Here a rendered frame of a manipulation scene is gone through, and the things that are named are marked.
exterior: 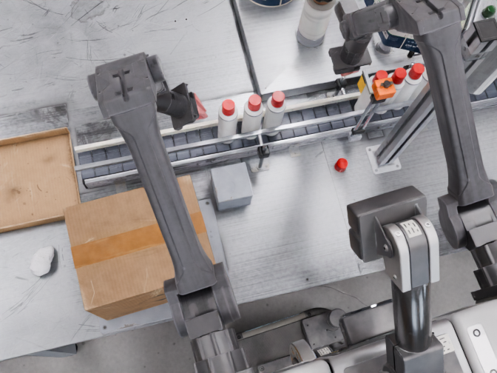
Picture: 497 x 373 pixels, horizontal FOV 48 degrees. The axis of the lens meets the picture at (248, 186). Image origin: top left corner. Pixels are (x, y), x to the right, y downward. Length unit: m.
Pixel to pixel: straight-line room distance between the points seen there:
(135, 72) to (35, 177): 0.92
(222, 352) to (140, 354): 1.51
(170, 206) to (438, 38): 0.48
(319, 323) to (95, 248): 1.07
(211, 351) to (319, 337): 1.26
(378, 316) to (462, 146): 0.31
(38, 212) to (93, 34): 0.59
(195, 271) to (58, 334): 0.77
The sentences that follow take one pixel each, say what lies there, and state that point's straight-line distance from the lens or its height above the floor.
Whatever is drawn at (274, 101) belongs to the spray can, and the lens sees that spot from 1.45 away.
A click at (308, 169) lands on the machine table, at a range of 1.66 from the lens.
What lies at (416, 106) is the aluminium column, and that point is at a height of 1.18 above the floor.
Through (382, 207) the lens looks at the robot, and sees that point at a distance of 0.70.
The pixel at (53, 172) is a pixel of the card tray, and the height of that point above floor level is 0.83.
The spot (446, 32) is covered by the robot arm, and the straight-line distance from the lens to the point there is 0.94.
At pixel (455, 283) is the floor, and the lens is 2.61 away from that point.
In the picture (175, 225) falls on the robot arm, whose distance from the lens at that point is 0.84.
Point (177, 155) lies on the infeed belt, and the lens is 1.60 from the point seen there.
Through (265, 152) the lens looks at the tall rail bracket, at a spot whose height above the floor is 0.97.
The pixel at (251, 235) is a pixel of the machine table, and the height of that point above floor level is 0.83.
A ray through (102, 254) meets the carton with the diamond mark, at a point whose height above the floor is 1.12.
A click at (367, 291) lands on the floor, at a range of 2.47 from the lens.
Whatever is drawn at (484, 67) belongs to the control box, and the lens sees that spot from 1.26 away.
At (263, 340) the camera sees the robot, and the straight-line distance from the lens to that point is 2.14.
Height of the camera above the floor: 2.37
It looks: 72 degrees down
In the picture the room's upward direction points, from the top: 11 degrees clockwise
